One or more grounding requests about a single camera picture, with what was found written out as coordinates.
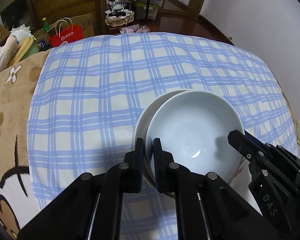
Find red patterned bowl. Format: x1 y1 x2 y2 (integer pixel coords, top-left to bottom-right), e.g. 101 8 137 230
146 90 244 183

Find plain white bowl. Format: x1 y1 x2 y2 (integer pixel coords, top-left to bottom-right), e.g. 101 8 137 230
134 89 190 190

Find cherry plate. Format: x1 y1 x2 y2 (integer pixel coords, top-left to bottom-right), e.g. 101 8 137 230
230 159 251 189

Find brown floral blanket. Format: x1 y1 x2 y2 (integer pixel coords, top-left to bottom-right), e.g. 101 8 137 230
0 51 49 239

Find blue plaid cloth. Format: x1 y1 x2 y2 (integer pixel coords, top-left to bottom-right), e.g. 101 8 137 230
26 32 299 240

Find wicker basket with items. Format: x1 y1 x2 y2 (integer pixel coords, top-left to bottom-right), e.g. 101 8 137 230
105 0 134 27

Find red paper shopping bag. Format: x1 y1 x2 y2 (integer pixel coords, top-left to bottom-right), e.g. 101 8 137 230
49 17 84 47

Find white plush toy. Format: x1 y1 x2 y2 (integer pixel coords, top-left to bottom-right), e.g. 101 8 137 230
0 24 39 72

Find green glass bottle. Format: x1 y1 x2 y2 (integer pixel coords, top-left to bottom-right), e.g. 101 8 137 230
42 17 51 33

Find cardboard box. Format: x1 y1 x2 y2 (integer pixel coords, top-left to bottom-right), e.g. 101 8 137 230
34 14 95 40

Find wooden wardrobe with shelves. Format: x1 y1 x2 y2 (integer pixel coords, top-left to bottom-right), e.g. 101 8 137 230
26 0 107 35

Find left wall socket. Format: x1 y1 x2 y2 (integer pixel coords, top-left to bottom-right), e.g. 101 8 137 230
294 119 300 128

